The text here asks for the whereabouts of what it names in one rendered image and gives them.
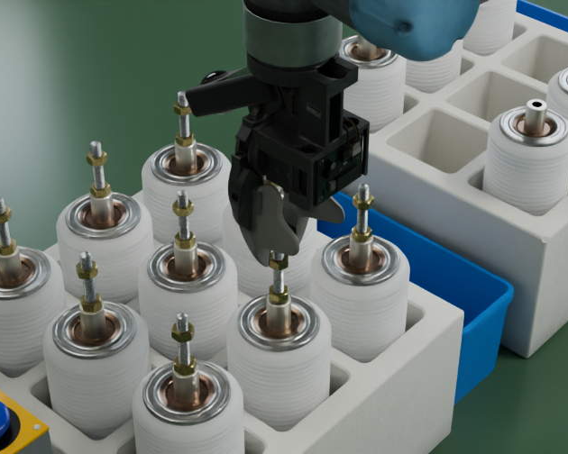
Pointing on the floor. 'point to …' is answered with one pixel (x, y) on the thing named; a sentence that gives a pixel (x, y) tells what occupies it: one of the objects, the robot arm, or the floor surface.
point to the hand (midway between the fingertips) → (274, 239)
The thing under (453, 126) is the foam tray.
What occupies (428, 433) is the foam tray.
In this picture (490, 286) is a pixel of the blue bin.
